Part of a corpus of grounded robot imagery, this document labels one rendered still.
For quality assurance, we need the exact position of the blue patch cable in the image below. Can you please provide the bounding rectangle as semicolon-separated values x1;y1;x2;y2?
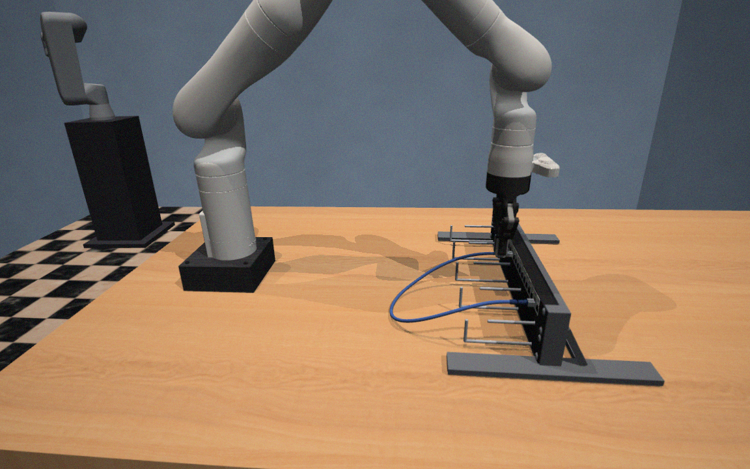
389;252;518;323

